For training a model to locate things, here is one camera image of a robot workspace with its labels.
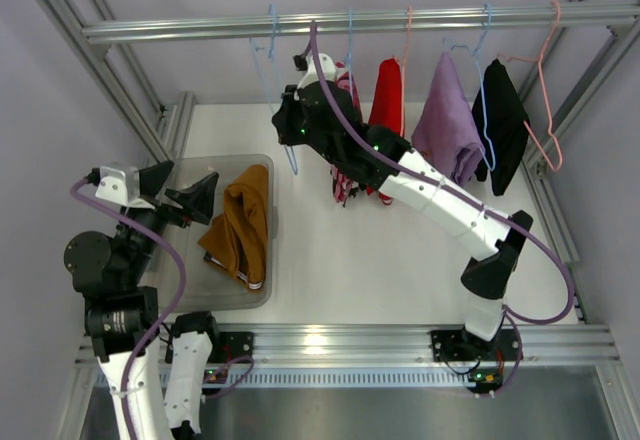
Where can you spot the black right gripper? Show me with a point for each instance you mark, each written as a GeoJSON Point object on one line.
{"type": "Point", "coordinates": [285, 123]}

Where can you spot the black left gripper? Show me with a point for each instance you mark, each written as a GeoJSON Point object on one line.
{"type": "Point", "coordinates": [167, 205]}

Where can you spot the brown trousers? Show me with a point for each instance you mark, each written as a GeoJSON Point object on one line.
{"type": "Point", "coordinates": [236, 242]}

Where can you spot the blue hanger with brown trousers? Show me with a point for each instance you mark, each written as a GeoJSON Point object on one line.
{"type": "Point", "coordinates": [264, 59]}

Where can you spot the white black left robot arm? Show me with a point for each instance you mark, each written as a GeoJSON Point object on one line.
{"type": "Point", "coordinates": [130, 282]}

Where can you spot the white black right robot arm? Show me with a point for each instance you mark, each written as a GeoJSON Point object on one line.
{"type": "Point", "coordinates": [322, 117]}

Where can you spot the pink patterned trousers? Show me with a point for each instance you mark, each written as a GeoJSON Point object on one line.
{"type": "Point", "coordinates": [344, 188]}

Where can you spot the red trousers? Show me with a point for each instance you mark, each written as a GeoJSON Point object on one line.
{"type": "Point", "coordinates": [388, 102]}

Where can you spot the lilac trousers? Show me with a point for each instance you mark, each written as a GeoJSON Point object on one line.
{"type": "Point", "coordinates": [446, 134]}

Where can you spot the pink hanger with red trousers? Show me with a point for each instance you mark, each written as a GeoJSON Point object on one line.
{"type": "Point", "coordinates": [403, 67]}

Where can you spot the blue hanger with lilac trousers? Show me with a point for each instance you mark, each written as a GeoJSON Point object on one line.
{"type": "Point", "coordinates": [482, 85]}

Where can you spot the black trousers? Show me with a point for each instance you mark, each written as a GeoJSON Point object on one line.
{"type": "Point", "coordinates": [500, 119]}

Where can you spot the clear plastic bin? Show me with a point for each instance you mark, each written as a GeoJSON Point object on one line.
{"type": "Point", "coordinates": [206, 287]}

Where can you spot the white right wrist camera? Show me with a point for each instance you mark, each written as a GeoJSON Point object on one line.
{"type": "Point", "coordinates": [310, 69]}

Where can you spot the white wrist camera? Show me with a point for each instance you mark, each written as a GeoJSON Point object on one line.
{"type": "Point", "coordinates": [310, 69]}
{"type": "Point", "coordinates": [120, 185]}

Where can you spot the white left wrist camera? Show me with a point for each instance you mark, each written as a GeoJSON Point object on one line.
{"type": "Point", "coordinates": [120, 185]}

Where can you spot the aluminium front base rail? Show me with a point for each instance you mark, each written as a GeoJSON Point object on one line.
{"type": "Point", "coordinates": [327, 346]}

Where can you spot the grey slotted cable duct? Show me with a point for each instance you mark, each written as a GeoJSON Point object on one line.
{"type": "Point", "coordinates": [261, 376]}

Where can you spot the right aluminium frame post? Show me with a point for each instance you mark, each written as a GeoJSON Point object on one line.
{"type": "Point", "coordinates": [577, 64]}

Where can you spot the aluminium frame post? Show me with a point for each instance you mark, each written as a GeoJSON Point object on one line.
{"type": "Point", "coordinates": [577, 64]}
{"type": "Point", "coordinates": [162, 128]}

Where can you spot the left aluminium frame post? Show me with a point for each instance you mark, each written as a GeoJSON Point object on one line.
{"type": "Point", "coordinates": [162, 128]}

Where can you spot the aluminium hanging rail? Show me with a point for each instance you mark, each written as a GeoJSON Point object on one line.
{"type": "Point", "coordinates": [289, 25]}

